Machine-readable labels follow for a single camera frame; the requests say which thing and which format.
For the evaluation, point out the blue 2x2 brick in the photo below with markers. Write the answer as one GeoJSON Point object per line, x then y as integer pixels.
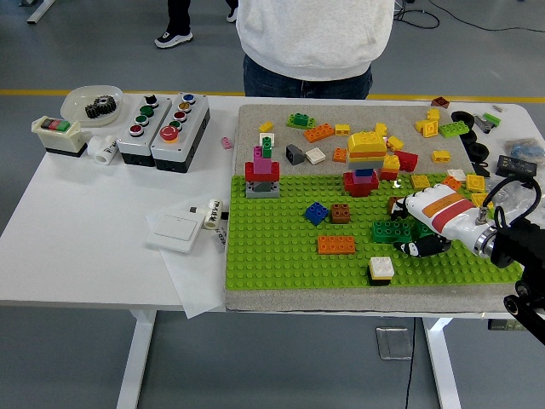
{"type": "Point", "coordinates": [316, 213]}

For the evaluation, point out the plastic bag blue parts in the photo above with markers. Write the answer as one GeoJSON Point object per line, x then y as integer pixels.
{"type": "Point", "coordinates": [521, 149]}

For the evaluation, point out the lime and dark green bricks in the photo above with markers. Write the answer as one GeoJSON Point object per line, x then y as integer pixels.
{"type": "Point", "coordinates": [299, 121]}

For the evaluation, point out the dark brown upturned brick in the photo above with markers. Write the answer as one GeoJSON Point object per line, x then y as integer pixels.
{"type": "Point", "coordinates": [440, 102]}

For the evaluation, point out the translucent white bowl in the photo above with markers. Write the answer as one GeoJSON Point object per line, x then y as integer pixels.
{"type": "Point", "coordinates": [74, 104]}

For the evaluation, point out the white yellow black brick stack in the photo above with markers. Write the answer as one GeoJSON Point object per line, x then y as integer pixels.
{"type": "Point", "coordinates": [381, 266]}

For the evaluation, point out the white labelled pipe tee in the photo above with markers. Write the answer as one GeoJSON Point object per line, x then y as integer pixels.
{"type": "Point", "coordinates": [213, 215]}

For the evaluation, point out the black rubber tyre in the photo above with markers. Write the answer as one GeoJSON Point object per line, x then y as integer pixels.
{"type": "Point", "coordinates": [470, 137]}
{"type": "Point", "coordinates": [454, 115]}
{"type": "Point", "coordinates": [473, 150]}

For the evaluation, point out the yellow 2x2 brick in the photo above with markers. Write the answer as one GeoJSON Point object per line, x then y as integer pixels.
{"type": "Point", "coordinates": [479, 198]}
{"type": "Point", "coordinates": [475, 182]}
{"type": "Point", "coordinates": [420, 182]}

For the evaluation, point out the small pink brick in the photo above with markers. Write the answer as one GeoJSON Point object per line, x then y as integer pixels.
{"type": "Point", "coordinates": [227, 143]}

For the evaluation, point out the grey green small tool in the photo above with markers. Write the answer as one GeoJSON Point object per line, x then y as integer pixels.
{"type": "Point", "coordinates": [483, 122]}

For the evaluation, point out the cream switch box red green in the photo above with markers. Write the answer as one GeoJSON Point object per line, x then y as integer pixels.
{"type": "Point", "coordinates": [59, 140]}

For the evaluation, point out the yellow orange grey brick stack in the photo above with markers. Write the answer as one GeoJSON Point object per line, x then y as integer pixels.
{"type": "Point", "coordinates": [366, 142]}

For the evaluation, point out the orange 2x4 brick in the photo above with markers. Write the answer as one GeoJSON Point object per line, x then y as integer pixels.
{"type": "Point", "coordinates": [336, 245]}
{"type": "Point", "coordinates": [319, 132]}

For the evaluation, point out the black electronic device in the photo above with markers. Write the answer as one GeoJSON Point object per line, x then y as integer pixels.
{"type": "Point", "coordinates": [515, 167]}

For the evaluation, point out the red pink blue brick stack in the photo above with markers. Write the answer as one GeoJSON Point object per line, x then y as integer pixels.
{"type": "Point", "coordinates": [361, 185]}

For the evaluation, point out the black metal gear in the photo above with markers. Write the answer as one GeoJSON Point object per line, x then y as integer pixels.
{"type": "Point", "coordinates": [100, 108]}

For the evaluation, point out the yellow upturned brick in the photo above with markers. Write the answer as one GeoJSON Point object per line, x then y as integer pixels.
{"type": "Point", "coordinates": [428, 128]}

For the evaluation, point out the yellow red brick stack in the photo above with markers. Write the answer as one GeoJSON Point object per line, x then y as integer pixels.
{"type": "Point", "coordinates": [389, 164]}

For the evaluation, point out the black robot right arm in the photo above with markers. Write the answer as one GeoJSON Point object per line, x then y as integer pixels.
{"type": "Point", "coordinates": [511, 247]}

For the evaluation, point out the lime green studded baseplate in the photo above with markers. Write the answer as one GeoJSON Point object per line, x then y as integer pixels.
{"type": "Point", "coordinates": [277, 255]}

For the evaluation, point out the white pipe fitting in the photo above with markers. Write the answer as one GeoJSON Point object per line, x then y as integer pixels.
{"type": "Point", "coordinates": [102, 151]}

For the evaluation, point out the red sloped brick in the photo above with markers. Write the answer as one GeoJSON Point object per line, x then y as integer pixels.
{"type": "Point", "coordinates": [408, 159]}

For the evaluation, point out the small orange brick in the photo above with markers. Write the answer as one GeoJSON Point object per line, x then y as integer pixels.
{"type": "Point", "coordinates": [339, 155]}

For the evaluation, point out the small yellow brick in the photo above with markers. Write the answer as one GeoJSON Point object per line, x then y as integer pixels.
{"type": "Point", "coordinates": [433, 114]}
{"type": "Point", "coordinates": [380, 129]}
{"type": "Point", "coordinates": [440, 156]}
{"type": "Point", "coordinates": [342, 130]}
{"type": "Point", "coordinates": [266, 126]}
{"type": "Point", "coordinates": [394, 142]}

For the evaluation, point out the grey red pink green tower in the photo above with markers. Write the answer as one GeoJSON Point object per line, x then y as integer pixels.
{"type": "Point", "coordinates": [262, 172]}

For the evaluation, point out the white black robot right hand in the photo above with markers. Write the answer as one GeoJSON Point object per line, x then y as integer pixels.
{"type": "Point", "coordinates": [447, 213]}

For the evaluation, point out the dark grey sloped brick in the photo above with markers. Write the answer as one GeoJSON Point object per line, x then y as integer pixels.
{"type": "Point", "coordinates": [294, 154]}

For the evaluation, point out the dark green 2x4 brick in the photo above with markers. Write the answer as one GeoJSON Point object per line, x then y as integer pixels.
{"type": "Point", "coordinates": [420, 230]}
{"type": "Point", "coordinates": [385, 232]}

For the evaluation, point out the white upturned 2x2 brick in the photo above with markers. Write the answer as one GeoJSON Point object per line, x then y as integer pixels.
{"type": "Point", "coordinates": [315, 156]}

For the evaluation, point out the brown 2x2 brick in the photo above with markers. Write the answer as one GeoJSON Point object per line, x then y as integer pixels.
{"type": "Point", "coordinates": [340, 214]}
{"type": "Point", "coordinates": [390, 201]}

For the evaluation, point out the white printed label strip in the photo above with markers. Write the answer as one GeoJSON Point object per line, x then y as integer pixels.
{"type": "Point", "coordinates": [221, 240]}

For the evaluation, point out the person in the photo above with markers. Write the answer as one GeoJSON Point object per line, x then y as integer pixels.
{"type": "Point", "coordinates": [172, 36]}
{"type": "Point", "coordinates": [315, 34]}

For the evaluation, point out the grey control box black selector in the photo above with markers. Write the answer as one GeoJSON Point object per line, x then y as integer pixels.
{"type": "Point", "coordinates": [136, 147]}

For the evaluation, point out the white frame brick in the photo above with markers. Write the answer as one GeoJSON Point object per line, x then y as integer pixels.
{"type": "Point", "coordinates": [268, 135]}

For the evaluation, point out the grey control box emergency stop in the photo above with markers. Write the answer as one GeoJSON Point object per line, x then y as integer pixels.
{"type": "Point", "coordinates": [179, 149]}

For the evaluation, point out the lime green 2x4 brick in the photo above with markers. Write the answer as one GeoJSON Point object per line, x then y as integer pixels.
{"type": "Point", "coordinates": [454, 129]}

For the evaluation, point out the white table leg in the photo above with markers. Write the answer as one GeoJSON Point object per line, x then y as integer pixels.
{"type": "Point", "coordinates": [136, 362]}
{"type": "Point", "coordinates": [443, 370]}

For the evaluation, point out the white wall switch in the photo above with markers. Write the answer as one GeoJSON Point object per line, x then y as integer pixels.
{"type": "Point", "coordinates": [174, 230]}

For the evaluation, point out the table height control panel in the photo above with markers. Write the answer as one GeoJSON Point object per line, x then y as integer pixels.
{"type": "Point", "coordinates": [498, 324]}

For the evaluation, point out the white paper sheet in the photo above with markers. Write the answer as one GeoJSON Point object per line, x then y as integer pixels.
{"type": "Point", "coordinates": [191, 281]}

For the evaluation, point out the metal floor socket plate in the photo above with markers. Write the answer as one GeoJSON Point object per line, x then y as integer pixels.
{"type": "Point", "coordinates": [394, 343]}

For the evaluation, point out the grey metal frame foot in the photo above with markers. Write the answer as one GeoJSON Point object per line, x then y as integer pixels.
{"type": "Point", "coordinates": [38, 10]}

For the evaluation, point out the orange 2x2 brick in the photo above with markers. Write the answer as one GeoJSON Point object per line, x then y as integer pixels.
{"type": "Point", "coordinates": [452, 182]}

